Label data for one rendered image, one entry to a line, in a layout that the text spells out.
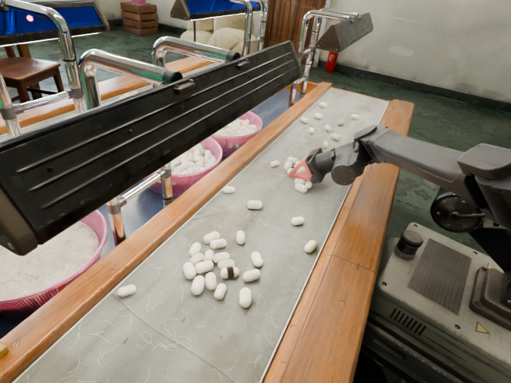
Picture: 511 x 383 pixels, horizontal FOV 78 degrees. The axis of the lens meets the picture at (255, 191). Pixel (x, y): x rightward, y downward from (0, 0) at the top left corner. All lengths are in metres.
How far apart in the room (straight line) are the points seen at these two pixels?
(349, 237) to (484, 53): 4.64
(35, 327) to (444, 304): 1.02
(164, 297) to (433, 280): 0.87
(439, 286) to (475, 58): 4.31
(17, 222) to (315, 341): 0.44
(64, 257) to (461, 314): 1.05
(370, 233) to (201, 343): 0.44
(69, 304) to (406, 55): 5.03
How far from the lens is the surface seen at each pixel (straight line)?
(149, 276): 0.65
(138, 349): 0.57
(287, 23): 5.54
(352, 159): 0.77
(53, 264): 0.73
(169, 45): 0.60
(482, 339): 1.14
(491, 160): 0.48
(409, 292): 1.12
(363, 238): 0.76
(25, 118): 1.25
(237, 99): 0.50
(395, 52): 5.24
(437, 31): 5.19
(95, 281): 0.63
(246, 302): 0.59
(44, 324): 0.61
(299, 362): 0.54
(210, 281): 0.61
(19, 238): 0.29
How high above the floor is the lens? 1.24
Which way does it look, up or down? 36 degrees down
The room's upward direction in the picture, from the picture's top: 8 degrees clockwise
